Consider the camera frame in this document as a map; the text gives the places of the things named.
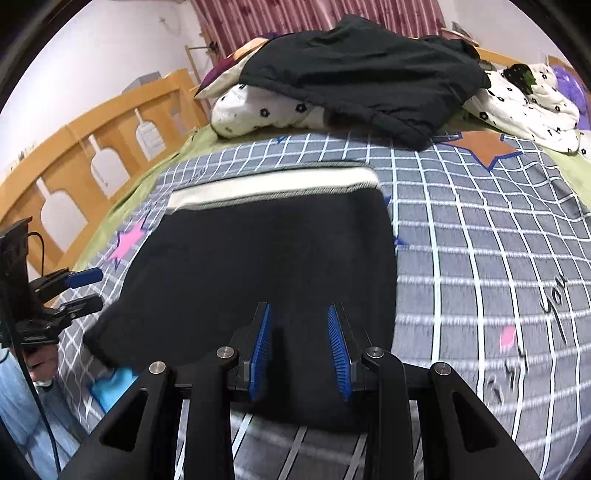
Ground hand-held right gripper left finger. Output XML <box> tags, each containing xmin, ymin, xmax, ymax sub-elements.
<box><xmin>58</xmin><ymin>301</ymin><xmax>274</xmax><ymax>480</ymax></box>

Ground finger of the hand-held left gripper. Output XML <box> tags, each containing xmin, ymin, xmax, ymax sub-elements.
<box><xmin>46</xmin><ymin>294</ymin><xmax>105</xmax><ymax>324</ymax></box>
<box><xmin>31</xmin><ymin>268</ymin><xmax>103</xmax><ymax>292</ymax></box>

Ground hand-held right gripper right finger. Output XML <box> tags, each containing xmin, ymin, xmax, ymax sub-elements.
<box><xmin>326</xmin><ymin>301</ymin><xmax>542</xmax><ymax>480</ymax></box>

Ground black pants with white stripe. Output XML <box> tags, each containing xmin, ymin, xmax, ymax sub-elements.
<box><xmin>83</xmin><ymin>159</ymin><xmax>399</xmax><ymax>435</ymax></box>

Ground person's left hand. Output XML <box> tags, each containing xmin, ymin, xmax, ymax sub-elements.
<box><xmin>23</xmin><ymin>344</ymin><xmax>61</xmax><ymax>385</ymax></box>

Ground person's blue jeans leg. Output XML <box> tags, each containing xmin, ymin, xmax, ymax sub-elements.
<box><xmin>0</xmin><ymin>348</ymin><xmax>84</xmax><ymax>480</ymax></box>

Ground wooden bed headboard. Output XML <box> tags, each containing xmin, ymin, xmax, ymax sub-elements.
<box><xmin>0</xmin><ymin>68</ymin><xmax>208</xmax><ymax>278</ymax></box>

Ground grey plaid bedsheet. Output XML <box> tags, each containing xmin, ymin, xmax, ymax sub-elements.
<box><xmin>51</xmin><ymin>129</ymin><xmax>591</xmax><ymax>480</ymax></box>

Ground white flower print pillow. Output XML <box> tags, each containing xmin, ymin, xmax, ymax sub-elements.
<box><xmin>211</xmin><ymin>83</ymin><xmax>340</xmax><ymax>138</ymax></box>

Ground wooden rack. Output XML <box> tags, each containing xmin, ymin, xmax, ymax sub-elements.
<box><xmin>185</xmin><ymin>28</ymin><xmax>232</xmax><ymax>88</ymax></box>

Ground purple and orange pillow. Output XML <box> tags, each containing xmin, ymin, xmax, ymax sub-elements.
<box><xmin>194</xmin><ymin>36</ymin><xmax>280</xmax><ymax>100</ymax></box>

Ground black jacket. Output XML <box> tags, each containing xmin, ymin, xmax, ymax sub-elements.
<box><xmin>239</xmin><ymin>14</ymin><xmax>491</xmax><ymax>152</ymax></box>

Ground white flower print quilt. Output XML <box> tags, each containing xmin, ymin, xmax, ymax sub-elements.
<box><xmin>462</xmin><ymin>62</ymin><xmax>585</xmax><ymax>154</ymax></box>

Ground red patterned curtain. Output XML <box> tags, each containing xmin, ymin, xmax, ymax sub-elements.
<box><xmin>190</xmin><ymin>0</ymin><xmax>448</xmax><ymax>54</ymax></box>

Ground purple plush toy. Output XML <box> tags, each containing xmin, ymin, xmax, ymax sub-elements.
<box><xmin>554</xmin><ymin>65</ymin><xmax>591</xmax><ymax>158</ymax></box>

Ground black cable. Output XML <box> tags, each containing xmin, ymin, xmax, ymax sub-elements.
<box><xmin>11</xmin><ymin>231</ymin><xmax>63</xmax><ymax>474</ymax></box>

